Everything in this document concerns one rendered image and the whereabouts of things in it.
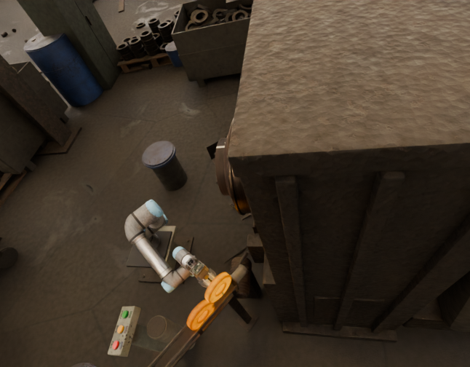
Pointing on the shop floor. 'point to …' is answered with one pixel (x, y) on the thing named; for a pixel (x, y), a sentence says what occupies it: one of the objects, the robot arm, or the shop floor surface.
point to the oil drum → (64, 68)
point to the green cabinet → (78, 33)
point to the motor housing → (249, 288)
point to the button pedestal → (133, 335)
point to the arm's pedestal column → (147, 274)
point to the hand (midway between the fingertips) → (217, 286)
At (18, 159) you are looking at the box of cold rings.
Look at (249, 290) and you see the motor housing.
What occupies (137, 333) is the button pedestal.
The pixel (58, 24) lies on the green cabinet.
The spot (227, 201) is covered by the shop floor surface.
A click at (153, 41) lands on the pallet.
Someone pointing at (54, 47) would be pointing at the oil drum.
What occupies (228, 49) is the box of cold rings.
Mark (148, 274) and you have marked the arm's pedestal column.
